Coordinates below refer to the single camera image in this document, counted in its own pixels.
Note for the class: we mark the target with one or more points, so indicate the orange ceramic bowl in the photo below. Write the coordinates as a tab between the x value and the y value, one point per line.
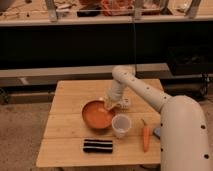
95	116

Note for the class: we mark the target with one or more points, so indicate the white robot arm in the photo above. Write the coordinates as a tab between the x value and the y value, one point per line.
184	142

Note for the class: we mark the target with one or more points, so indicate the blue sponge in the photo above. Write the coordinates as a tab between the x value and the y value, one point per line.
157	132

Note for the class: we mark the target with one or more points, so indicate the orange carrot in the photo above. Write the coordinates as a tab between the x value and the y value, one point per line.
145	136

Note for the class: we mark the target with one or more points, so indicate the black white striped cloth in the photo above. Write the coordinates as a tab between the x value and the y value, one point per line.
98	146

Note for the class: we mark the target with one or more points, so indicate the tan wooden pusher tool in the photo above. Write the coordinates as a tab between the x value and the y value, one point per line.
109	105

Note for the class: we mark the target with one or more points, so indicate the wooden workbench shelf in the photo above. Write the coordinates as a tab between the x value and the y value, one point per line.
83	12

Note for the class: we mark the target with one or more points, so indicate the clear plastic cup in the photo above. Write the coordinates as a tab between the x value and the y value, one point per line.
121	124

